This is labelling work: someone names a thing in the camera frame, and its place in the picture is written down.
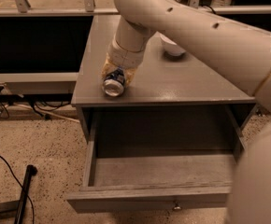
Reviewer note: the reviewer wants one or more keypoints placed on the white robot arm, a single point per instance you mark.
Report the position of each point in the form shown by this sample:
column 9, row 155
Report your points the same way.
column 240, row 53

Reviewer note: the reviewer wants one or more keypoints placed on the grey horizontal rail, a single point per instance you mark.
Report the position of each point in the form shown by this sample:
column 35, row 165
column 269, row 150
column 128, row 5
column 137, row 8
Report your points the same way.
column 67, row 12

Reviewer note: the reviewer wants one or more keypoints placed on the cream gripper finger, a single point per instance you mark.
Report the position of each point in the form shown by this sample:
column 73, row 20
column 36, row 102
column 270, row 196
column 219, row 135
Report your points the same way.
column 108, row 68
column 129, row 74

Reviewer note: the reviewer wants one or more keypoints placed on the white ceramic bowl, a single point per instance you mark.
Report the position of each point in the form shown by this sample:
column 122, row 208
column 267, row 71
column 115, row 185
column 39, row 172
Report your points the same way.
column 171, row 47

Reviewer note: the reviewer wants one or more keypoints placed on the grey open top drawer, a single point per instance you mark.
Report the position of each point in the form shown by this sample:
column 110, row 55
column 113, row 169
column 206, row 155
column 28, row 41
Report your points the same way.
column 150, row 160

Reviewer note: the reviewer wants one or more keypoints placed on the dark pepsi can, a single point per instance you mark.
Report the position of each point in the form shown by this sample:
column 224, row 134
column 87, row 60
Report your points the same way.
column 114, row 83

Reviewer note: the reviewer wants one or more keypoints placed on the black metal stand leg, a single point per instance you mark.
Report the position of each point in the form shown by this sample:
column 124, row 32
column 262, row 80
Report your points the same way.
column 18, row 207

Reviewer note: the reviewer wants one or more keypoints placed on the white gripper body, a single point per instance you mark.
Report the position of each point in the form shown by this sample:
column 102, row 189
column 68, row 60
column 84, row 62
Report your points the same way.
column 125, row 57

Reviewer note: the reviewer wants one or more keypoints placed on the grey wooden cabinet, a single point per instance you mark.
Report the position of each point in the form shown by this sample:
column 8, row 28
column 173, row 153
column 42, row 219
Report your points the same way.
column 158, row 81

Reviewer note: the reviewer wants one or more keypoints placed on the grey lower shelf beam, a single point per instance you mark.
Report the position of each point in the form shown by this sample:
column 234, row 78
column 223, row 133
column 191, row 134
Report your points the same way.
column 38, row 83

